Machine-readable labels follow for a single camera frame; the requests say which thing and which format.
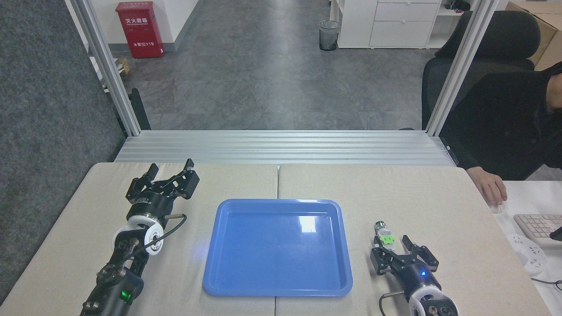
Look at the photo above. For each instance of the white keyboard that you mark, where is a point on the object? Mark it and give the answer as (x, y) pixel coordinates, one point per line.
(538, 226)

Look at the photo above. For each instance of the black post bracket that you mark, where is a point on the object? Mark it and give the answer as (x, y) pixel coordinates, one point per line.
(141, 109)

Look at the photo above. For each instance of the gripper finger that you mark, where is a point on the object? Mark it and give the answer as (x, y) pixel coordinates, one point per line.
(428, 256)
(137, 185)
(382, 259)
(186, 182)

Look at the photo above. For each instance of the silver aluminium rail bed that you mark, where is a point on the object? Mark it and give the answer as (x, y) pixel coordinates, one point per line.
(281, 147)

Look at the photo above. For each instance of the person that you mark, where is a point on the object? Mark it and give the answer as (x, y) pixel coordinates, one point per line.
(505, 127)

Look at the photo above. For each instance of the person's hand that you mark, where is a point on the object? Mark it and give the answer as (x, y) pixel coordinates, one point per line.
(489, 186)

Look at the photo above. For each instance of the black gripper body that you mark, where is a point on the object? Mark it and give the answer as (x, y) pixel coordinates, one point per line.
(149, 202)
(419, 276)

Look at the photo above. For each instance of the white drawer cabinet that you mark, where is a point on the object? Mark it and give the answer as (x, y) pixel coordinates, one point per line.
(395, 26)

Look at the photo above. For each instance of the small wooden block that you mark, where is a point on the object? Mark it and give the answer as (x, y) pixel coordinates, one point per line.
(124, 66)

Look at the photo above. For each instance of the brown cardboard box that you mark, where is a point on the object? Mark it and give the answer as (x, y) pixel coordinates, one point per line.
(551, 26)

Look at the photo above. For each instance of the white computer mouse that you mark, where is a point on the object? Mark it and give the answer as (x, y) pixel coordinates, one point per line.
(498, 209)

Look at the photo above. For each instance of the silver aluminium post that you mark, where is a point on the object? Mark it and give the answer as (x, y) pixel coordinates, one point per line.
(461, 66)
(109, 74)

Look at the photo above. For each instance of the blue plastic tray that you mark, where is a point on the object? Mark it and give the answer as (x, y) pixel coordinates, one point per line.
(276, 259)

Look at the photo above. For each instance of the white green switch part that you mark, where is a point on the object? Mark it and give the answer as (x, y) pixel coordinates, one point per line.
(385, 232)

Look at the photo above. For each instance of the black office chair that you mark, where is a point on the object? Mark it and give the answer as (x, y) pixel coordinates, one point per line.
(505, 39)

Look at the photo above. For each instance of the red fire extinguisher box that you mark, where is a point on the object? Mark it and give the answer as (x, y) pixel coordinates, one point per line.
(139, 30)

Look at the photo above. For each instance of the white power strip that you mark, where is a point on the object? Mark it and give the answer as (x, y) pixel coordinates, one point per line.
(527, 254)

